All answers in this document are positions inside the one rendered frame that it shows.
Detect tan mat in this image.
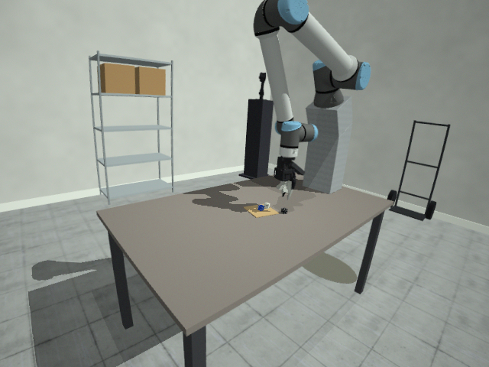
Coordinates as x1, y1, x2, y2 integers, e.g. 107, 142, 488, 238
243, 204, 279, 218

